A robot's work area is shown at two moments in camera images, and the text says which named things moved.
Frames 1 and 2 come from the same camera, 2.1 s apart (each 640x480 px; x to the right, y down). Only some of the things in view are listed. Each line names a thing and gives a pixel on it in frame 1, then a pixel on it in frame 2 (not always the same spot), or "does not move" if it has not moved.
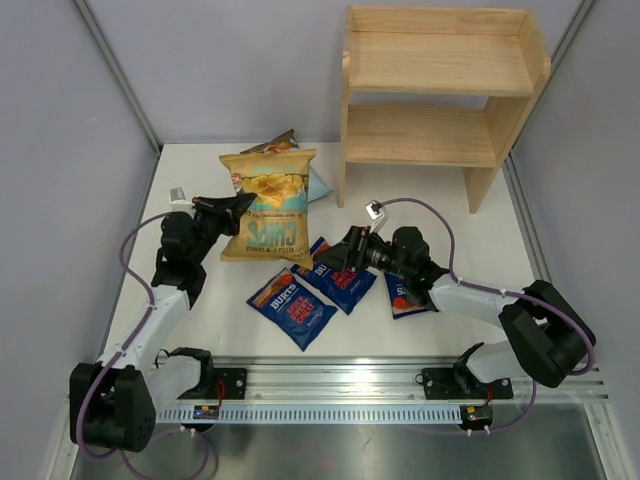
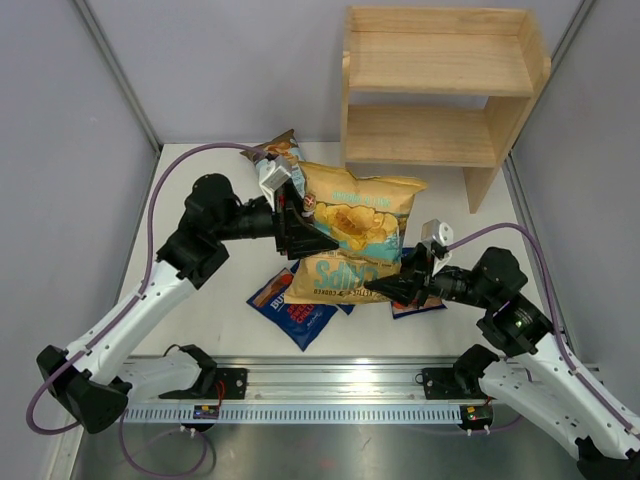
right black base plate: x=455 y=384 does not move
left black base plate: x=220 y=384 does not move
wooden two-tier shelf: x=438 y=52 does not move
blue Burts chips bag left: x=295 y=314 does not move
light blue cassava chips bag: x=317 y=186 -> x=286 y=150
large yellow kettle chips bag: x=276 y=224 -> x=366 y=217
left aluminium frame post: x=120 y=71 does not move
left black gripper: x=227 y=210 -> x=289 y=218
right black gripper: x=339 y=256 -> x=415 y=280
